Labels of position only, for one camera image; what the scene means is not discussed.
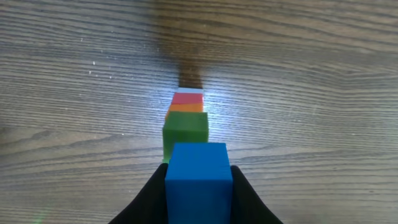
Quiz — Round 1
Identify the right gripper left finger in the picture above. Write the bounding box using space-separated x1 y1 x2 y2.
107 162 170 224

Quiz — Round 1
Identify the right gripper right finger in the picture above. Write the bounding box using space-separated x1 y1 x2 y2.
229 164 284 224

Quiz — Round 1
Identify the blue cube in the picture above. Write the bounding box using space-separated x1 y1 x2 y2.
164 142 233 224

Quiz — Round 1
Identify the green cube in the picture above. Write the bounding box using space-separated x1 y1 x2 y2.
162 111 209 164

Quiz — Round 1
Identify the orange cube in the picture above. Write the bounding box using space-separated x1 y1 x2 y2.
164 102 205 121

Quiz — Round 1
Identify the pink cube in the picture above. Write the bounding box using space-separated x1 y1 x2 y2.
170 92 205 106

